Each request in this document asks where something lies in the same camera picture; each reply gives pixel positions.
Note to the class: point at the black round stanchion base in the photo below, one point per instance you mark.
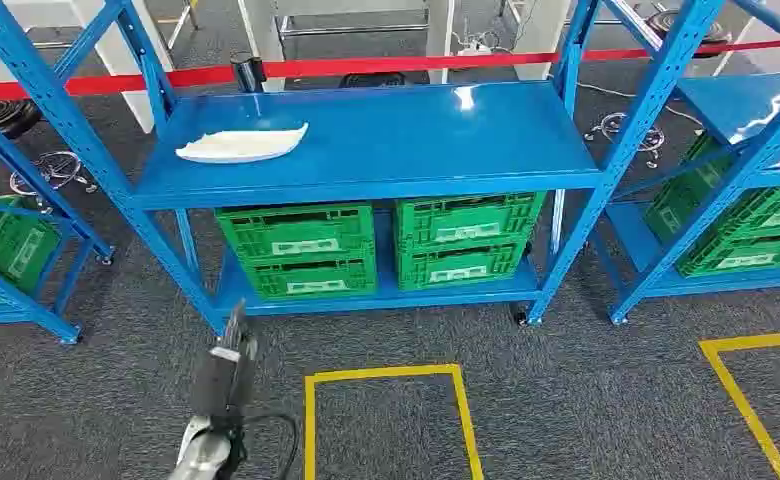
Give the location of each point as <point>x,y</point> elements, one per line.
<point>6,119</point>
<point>373,81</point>
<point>658,21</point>

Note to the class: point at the black stanchion post head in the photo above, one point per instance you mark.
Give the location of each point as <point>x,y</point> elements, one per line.
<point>247,71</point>

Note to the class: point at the white desk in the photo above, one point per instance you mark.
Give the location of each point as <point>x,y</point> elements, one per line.
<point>264,40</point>

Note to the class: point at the white desk panel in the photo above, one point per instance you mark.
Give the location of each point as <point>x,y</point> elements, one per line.
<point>125,73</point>
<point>536,40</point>

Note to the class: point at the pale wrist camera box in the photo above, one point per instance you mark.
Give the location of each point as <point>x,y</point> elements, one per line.
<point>224,354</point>

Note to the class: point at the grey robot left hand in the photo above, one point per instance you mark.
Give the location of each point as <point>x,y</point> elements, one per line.
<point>221,387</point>

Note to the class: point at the blue steel shelving rack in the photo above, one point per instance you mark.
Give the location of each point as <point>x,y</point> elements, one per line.
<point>734,99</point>
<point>377,146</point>
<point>26,301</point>

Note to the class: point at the green plastic crate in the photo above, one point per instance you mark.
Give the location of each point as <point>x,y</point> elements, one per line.
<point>741,258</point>
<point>459,262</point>
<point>297,228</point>
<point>469,215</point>
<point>771,212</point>
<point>12,245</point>
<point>310,275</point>

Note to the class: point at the white power strip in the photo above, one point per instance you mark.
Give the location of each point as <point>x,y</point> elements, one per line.
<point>475,48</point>

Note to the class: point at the red barrier belt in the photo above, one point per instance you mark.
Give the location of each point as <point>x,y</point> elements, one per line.
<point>396,64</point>
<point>98,84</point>

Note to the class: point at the white plastic shell part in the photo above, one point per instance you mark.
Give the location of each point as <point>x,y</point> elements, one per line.
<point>238,146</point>

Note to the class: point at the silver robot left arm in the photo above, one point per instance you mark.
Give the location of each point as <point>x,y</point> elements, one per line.
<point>201,457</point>

